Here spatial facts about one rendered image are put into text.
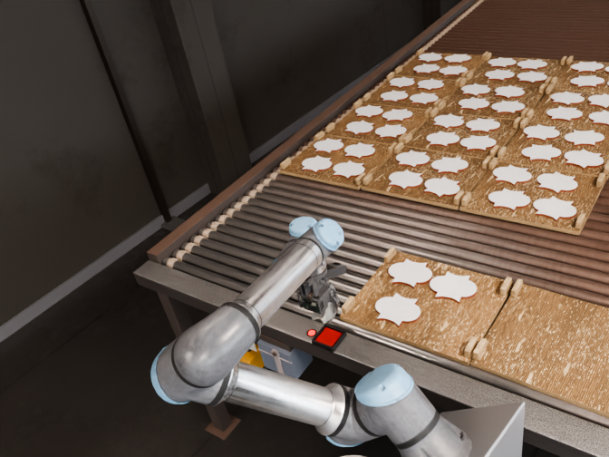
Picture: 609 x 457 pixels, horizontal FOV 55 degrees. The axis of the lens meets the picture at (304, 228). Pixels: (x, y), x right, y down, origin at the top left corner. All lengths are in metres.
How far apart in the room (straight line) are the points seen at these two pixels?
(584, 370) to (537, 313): 0.22
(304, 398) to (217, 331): 0.30
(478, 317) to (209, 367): 0.91
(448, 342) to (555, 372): 0.28
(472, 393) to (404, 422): 0.38
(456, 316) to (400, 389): 0.56
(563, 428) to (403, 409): 0.46
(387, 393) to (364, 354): 0.48
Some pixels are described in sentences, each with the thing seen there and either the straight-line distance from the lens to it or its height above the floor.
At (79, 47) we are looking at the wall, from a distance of 3.75.
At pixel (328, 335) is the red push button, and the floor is 0.93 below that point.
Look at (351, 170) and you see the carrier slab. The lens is 2.48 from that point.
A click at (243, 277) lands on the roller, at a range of 2.06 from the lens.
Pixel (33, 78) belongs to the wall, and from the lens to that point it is 3.63.
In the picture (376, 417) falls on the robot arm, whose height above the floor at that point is 1.15.
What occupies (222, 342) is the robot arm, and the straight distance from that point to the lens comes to 1.08.
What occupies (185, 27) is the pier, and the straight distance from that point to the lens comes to 3.92.
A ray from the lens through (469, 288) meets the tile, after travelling 1.84.
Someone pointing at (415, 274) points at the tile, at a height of 0.95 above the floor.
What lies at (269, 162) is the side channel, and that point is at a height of 0.95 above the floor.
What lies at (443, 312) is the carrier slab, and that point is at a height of 0.94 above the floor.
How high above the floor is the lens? 2.18
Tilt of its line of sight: 35 degrees down
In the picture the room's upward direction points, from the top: 12 degrees counter-clockwise
